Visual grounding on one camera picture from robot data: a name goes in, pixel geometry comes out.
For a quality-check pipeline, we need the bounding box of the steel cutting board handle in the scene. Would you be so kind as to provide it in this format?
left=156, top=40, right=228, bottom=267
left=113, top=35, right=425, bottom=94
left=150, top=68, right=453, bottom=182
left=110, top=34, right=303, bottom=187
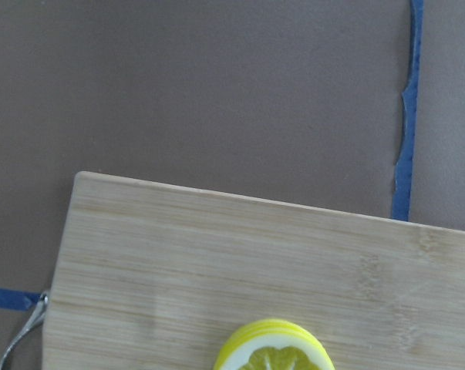
left=0, top=290, right=50, bottom=370

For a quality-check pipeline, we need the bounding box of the bamboo cutting board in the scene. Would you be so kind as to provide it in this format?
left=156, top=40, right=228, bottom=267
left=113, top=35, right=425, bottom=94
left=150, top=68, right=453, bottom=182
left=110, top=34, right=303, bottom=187
left=42, top=172, right=465, bottom=369

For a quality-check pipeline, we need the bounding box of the lemon slice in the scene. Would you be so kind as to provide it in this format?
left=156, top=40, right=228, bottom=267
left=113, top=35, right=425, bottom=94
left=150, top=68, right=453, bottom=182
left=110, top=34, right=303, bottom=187
left=214, top=318, right=335, bottom=369

